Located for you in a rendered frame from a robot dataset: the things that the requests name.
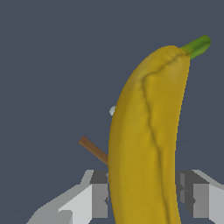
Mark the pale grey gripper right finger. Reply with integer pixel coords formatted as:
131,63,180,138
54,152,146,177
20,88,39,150
174,169,224,224

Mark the yellow banana with green stem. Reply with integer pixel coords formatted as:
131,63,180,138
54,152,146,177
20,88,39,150
108,34,212,224

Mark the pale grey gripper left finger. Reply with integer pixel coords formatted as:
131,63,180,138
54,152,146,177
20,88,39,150
26,169,110,224

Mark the brown wooden stick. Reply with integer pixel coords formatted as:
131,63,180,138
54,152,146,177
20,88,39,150
78,135,109,165

